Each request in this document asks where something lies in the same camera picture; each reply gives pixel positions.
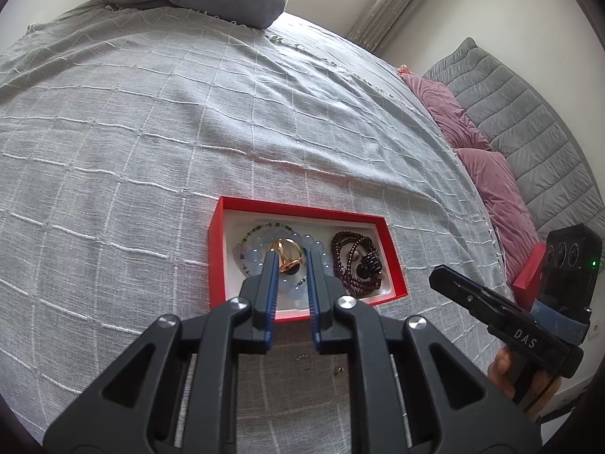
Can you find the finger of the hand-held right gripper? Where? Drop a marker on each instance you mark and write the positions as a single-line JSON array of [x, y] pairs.
[[463, 291]]

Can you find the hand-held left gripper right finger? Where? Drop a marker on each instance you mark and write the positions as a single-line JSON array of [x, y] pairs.
[[314, 298]]

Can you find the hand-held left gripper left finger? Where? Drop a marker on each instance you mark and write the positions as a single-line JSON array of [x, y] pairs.
[[269, 293]]

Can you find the red cardboard box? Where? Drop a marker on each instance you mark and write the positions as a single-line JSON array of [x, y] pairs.
[[217, 246]]

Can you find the person's right hand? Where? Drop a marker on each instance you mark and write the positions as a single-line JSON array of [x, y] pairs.
[[503, 371]]

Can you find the red box lid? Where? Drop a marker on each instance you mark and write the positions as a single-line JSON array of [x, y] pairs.
[[527, 276]]

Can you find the pink velvet pillow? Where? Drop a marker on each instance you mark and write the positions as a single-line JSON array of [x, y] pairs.
[[501, 198], [444, 108]]

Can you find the grey padded headboard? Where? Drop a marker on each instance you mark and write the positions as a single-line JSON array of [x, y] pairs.
[[534, 118]]

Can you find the grey curtain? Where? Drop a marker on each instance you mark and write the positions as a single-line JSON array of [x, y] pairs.
[[397, 9]]

